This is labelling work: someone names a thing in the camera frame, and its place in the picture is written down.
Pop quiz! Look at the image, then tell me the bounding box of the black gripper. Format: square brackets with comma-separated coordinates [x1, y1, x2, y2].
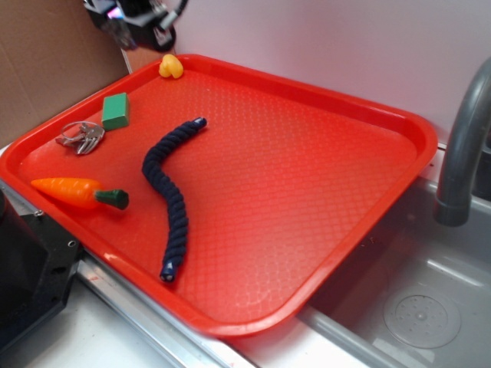
[84, 0, 188, 53]

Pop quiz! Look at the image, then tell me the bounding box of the dark blue braided rope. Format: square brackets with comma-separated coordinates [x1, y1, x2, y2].
[141, 117, 209, 284]

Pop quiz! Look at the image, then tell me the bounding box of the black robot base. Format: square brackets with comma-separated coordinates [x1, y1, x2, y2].
[1, 192, 82, 352]

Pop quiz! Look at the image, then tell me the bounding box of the light wooden board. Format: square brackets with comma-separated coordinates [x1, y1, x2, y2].
[120, 48, 175, 74]

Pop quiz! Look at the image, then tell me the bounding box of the yellow rubber duck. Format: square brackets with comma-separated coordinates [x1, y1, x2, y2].
[159, 54, 184, 79]

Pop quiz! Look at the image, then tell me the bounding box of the brown cardboard panel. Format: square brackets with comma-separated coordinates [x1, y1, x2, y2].
[1, 1, 128, 146]

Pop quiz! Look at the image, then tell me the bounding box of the green wooden block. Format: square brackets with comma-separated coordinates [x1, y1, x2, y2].
[101, 93, 130, 131]

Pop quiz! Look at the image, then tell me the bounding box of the silver key bunch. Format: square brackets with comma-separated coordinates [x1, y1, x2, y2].
[54, 121, 105, 156]

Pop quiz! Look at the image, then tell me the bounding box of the orange toy carrot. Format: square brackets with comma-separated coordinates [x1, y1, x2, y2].
[30, 177, 130, 210]

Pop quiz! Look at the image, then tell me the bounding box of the red plastic tray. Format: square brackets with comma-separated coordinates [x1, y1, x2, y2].
[1, 55, 437, 337]

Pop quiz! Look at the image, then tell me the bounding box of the grey sink faucet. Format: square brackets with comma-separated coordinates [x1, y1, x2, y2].
[433, 60, 490, 227]

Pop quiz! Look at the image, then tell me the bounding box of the grey sink basin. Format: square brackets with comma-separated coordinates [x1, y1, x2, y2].
[300, 179, 490, 367]

